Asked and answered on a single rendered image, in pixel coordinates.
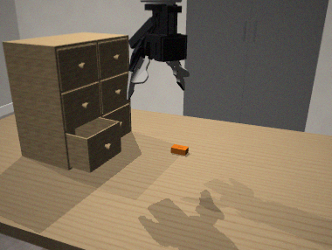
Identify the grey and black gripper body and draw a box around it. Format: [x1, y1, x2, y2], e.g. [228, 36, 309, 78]
[140, 4, 187, 62]

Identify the dark brown chest of drawers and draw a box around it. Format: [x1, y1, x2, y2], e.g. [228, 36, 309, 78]
[3, 33, 131, 170]

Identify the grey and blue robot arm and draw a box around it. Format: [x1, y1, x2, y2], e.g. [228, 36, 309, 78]
[128, 0, 182, 49]

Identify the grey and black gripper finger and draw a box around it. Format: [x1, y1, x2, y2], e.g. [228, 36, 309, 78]
[127, 40, 150, 100]
[166, 60, 190, 91]

